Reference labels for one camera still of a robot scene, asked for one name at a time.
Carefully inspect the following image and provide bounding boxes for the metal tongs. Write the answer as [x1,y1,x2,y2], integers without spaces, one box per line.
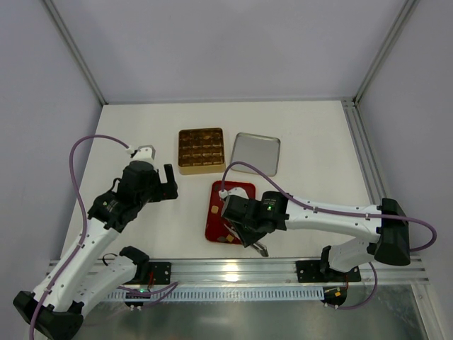
[223,222,269,257]

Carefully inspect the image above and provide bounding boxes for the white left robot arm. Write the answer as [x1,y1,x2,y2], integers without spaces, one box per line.
[13,161,178,339]

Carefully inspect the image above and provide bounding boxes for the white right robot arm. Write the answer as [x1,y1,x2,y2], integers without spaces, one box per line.
[219,188,411,282]

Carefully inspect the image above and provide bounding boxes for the gold chocolate box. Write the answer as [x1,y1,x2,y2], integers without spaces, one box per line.
[178,127,226,176]

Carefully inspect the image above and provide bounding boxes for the red rectangular tin tray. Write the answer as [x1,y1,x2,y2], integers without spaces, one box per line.
[205,181,256,245]

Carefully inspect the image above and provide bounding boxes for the silver tin lid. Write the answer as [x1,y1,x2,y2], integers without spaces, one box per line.
[230,132,281,177]

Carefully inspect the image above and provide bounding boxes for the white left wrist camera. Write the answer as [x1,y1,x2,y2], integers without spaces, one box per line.
[126,145,156,164]

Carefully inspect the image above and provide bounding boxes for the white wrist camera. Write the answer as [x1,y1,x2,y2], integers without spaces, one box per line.
[126,145,156,164]
[219,187,249,200]

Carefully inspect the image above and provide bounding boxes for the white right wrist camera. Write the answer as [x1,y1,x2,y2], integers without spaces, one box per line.
[219,187,249,200]

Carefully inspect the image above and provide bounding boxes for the aluminium mounting rail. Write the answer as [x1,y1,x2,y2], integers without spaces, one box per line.
[47,258,431,284]

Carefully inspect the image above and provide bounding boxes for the slotted cable duct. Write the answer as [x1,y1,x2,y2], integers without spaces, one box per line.
[104,286,324,303]

